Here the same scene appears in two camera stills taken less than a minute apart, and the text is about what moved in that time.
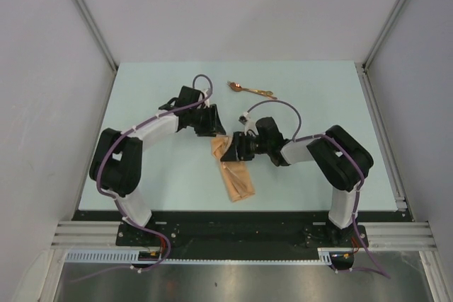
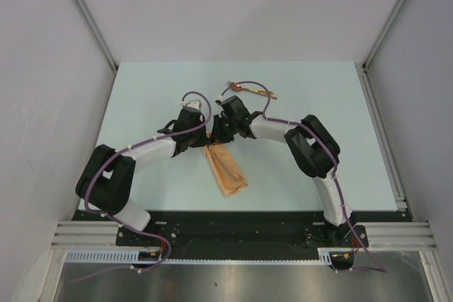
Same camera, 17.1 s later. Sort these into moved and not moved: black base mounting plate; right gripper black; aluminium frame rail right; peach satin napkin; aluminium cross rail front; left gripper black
Moved: peach satin napkin; left gripper black; right gripper black
Not moved: black base mounting plate; aluminium frame rail right; aluminium cross rail front
